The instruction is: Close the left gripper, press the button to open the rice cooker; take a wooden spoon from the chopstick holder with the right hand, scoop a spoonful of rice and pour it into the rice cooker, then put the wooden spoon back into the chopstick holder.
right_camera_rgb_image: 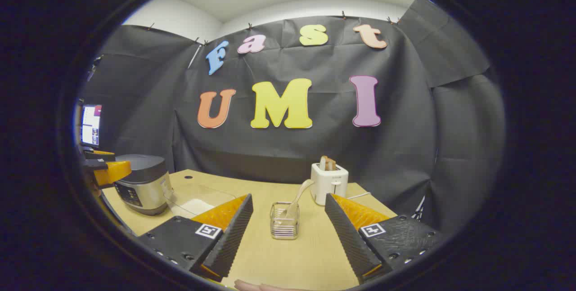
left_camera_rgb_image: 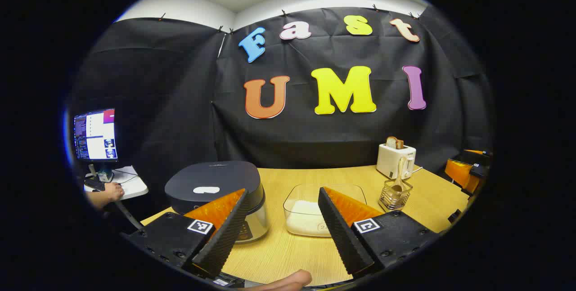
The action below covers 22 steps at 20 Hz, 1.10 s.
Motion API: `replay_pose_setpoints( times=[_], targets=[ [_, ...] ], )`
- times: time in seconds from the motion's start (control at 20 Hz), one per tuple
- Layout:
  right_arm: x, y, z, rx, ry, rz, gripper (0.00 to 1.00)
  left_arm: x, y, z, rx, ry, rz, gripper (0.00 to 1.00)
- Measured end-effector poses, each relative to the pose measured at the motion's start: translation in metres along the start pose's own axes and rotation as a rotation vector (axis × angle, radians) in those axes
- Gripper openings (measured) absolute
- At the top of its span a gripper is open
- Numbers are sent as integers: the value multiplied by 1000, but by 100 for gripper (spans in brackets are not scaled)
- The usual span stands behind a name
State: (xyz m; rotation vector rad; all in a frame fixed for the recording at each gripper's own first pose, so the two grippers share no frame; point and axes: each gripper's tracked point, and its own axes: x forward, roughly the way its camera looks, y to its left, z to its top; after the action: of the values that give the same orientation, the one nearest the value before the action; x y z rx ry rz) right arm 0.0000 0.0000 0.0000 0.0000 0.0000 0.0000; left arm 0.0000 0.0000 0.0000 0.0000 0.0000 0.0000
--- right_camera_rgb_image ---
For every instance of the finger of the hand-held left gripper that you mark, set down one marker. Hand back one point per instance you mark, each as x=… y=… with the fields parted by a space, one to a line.
x=101 y=154
x=114 y=172

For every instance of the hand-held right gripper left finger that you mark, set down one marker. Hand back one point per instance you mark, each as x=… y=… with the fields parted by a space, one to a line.
x=231 y=241

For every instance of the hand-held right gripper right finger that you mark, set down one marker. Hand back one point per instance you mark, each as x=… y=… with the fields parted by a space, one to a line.
x=346 y=241

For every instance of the silver black rice cooker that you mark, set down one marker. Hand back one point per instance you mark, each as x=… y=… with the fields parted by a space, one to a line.
x=141 y=183

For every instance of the wooden spoon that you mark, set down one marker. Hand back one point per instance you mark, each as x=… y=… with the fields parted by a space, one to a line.
x=297 y=199

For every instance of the computer monitor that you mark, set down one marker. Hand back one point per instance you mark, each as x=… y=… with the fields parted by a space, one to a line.
x=91 y=124

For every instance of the white toaster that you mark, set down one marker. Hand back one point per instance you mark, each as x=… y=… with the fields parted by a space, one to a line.
x=328 y=185

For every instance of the clear plastic container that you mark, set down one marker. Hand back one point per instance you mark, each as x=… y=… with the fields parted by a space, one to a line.
x=189 y=194

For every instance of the black backdrop cloth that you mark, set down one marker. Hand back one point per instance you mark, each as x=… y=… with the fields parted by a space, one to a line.
x=292 y=147

